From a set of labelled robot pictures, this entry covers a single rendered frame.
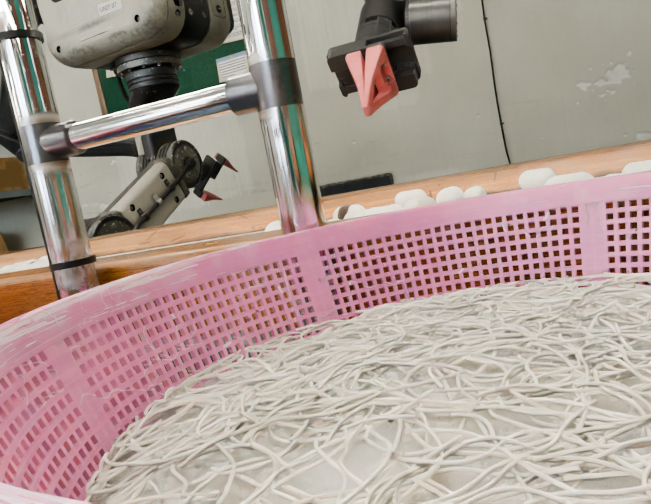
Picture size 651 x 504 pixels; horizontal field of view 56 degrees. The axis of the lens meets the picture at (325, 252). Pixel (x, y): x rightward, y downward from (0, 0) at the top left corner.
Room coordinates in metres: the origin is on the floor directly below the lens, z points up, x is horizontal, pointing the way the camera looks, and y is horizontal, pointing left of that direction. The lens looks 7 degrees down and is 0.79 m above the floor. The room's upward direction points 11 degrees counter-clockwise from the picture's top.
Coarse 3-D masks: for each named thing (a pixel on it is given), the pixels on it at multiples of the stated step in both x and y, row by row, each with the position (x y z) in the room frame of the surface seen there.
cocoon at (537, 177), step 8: (544, 168) 0.58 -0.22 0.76; (520, 176) 0.59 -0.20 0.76; (528, 176) 0.59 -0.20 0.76; (536, 176) 0.58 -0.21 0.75; (544, 176) 0.57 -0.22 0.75; (552, 176) 0.57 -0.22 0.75; (520, 184) 0.59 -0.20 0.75; (528, 184) 0.58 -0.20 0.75; (536, 184) 0.58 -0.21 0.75; (544, 184) 0.57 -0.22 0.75
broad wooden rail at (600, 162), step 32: (544, 160) 0.65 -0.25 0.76; (576, 160) 0.62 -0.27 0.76; (608, 160) 0.60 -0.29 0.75; (640, 160) 0.59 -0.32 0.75; (352, 192) 0.77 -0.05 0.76; (384, 192) 0.69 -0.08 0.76; (192, 224) 0.79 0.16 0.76; (224, 224) 0.76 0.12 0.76; (256, 224) 0.74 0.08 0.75; (0, 256) 0.91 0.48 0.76; (32, 256) 0.88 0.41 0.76; (96, 256) 0.82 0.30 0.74
